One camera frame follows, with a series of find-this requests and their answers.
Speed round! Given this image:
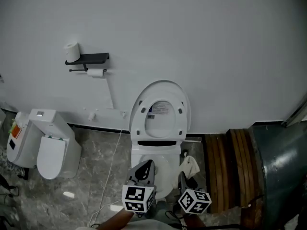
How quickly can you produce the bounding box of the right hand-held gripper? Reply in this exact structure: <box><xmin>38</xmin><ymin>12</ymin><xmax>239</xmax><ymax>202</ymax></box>
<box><xmin>177</xmin><ymin>171</ymin><xmax>213</xmax><ymax>215</ymax></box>

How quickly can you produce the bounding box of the orange box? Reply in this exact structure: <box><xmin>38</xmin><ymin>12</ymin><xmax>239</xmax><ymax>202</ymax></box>
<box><xmin>11</xmin><ymin>124</ymin><xmax>23</xmax><ymax>139</ymax></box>

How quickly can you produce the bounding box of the white power cable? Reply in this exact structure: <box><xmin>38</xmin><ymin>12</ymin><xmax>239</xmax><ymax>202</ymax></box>
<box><xmin>88</xmin><ymin>128</ymin><xmax>123</xmax><ymax>228</ymax></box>

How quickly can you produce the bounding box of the upright toilet paper roll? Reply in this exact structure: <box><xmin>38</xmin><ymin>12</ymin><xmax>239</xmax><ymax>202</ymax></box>
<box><xmin>63</xmin><ymin>42</ymin><xmax>81</xmax><ymax>63</ymax></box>

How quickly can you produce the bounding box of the white tissue pack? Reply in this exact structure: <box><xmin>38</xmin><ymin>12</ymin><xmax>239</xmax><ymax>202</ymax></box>
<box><xmin>13</xmin><ymin>111</ymin><xmax>30</xmax><ymax>127</ymax></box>

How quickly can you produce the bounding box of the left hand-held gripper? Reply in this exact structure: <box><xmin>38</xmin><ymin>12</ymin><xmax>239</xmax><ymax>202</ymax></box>
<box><xmin>121</xmin><ymin>159</ymin><xmax>158</xmax><ymax>213</ymax></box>

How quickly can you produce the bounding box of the black stick with white tip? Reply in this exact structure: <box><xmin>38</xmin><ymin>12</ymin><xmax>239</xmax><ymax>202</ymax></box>
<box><xmin>239</xmin><ymin>195</ymin><xmax>265</xmax><ymax>208</ymax></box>

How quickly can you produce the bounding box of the white smart toilet bowl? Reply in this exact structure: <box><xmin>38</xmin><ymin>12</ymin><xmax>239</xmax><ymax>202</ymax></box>
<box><xmin>130</xmin><ymin>139</ymin><xmax>182</xmax><ymax>200</ymax></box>

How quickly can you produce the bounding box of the person's right forearm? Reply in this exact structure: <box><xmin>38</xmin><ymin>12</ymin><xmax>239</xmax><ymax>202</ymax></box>
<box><xmin>184</xmin><ymin>214</ymin><xmax>207</xmax><ymax>230</ymax></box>

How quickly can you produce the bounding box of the black wall paper holder shelf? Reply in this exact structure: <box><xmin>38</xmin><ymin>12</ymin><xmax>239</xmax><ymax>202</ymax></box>
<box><xmin>65</xmin><ymin>53</ymin><xmax>110</xmax><ymax>72</ymax></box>

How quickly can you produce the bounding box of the white wiping cloth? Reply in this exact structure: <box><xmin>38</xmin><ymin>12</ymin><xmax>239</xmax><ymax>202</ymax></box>
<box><xmin>179</xmin><ymin>155</ymin><xmax>201</xmax><ymax>180</ymax></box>

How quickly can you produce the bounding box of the hanging toilet paper roll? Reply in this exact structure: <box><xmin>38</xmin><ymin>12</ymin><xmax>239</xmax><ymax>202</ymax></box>
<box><xmin>87</xmin><ymin>68</ymin><xmax>105</xmax><ymax>78</ymax></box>

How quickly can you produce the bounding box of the white wall duct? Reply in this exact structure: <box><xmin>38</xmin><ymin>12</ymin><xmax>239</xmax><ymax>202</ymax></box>
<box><xmin>105</xmin><ymin>77</ymin><xmax>116</xmax><ymax>109</ymax></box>

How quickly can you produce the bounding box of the person's left forearm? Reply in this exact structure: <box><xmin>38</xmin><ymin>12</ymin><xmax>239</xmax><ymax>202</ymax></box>
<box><xmin>95</xmin><ymin>209</ymin><xmax>135</xmax><ymax>230</ymax></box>

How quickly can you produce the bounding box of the white toilet with tank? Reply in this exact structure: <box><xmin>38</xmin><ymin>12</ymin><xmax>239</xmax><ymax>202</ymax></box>
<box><xmin>28</xmin><ymin>108</ymin><xmax>82</xmax><ymax>180</ymax></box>

